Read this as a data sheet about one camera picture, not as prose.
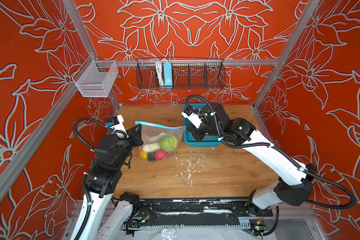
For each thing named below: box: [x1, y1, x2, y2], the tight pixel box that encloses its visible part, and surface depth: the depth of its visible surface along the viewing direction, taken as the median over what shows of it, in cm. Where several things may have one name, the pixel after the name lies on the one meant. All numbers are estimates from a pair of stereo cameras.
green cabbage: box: [159, 135, 178, 153], surface depth 74 cm
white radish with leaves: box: [142, 142, 161, 153], surface depth 79 cm
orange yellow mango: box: [139, 151, 148, 159], surface depth 76 cm
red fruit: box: [155, 149, 167, 161], surface depth 74 cm
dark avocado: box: [148, 152, 156, 162], surface depth 74 cm
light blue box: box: [163, 62, 173, 86], surface depth 91 cm
